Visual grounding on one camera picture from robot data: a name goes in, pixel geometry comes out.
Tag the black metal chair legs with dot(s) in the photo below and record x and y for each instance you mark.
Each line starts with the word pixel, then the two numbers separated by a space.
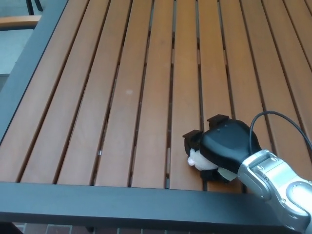
pixel 39 4

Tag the white plush dumpling toy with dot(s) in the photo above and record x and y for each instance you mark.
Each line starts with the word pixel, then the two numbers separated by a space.
pixel 202 163

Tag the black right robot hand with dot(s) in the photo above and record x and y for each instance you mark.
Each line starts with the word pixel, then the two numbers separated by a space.
pixel 226 141

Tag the square slatted wood table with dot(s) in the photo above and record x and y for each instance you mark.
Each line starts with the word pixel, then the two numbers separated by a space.
pixel 97 204

